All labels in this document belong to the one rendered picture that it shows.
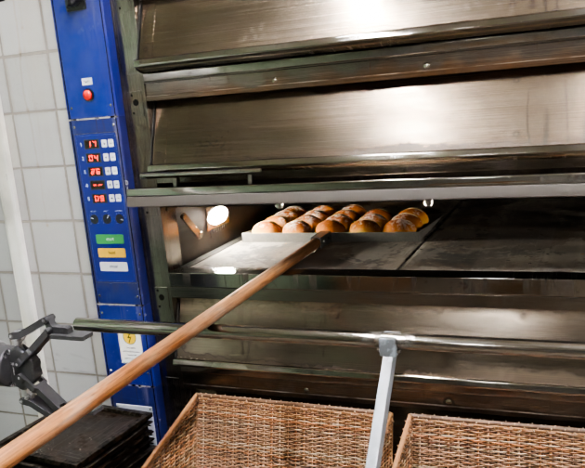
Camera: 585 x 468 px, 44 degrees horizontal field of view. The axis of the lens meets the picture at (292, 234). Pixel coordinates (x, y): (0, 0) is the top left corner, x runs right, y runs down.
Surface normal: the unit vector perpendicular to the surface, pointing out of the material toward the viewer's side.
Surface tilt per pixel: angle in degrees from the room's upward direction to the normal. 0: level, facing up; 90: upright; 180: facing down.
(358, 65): 90
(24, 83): 90
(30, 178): 90
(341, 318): 70
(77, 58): 90
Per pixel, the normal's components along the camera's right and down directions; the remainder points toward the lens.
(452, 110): -0.39, -0.13
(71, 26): -0.38, 0.22
